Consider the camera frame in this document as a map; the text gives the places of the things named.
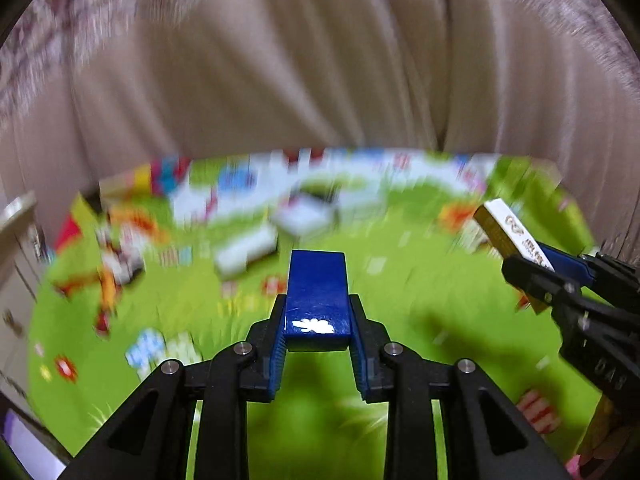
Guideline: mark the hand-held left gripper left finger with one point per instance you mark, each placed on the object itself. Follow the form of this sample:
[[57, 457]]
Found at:
[[275, 365]]

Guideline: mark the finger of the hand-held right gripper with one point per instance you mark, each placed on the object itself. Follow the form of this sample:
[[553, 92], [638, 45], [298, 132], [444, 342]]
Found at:
[[530, 275], [575, 266]]

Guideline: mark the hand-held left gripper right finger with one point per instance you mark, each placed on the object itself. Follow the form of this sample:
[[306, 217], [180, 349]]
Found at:
[[361, 370]]

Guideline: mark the white and gold box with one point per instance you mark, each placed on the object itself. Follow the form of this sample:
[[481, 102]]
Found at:
[[505, 230]]

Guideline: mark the blue box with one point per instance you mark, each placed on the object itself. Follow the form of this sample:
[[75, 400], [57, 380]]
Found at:
[[317, 295]]

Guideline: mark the cartoon printed blanket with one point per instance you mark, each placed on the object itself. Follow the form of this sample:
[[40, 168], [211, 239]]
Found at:
[[200, 310]]

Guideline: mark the white box with fine text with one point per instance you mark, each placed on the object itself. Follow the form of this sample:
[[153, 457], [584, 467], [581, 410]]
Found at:
[[245, 255]]

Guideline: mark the white box with green logo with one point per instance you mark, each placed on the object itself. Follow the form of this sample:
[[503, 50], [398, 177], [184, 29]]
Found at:
[[305, 217]]

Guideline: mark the long grey-white box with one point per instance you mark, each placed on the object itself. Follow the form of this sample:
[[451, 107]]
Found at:
[[360, 205]]

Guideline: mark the white sheet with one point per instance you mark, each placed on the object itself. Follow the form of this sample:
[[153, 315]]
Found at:
[[25, 435]]

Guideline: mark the light cabinet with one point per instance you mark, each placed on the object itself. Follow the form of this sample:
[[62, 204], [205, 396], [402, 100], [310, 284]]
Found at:
[[15, 270]]

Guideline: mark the beige curtain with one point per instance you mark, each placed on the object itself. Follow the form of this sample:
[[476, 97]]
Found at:
[[300, 60]]

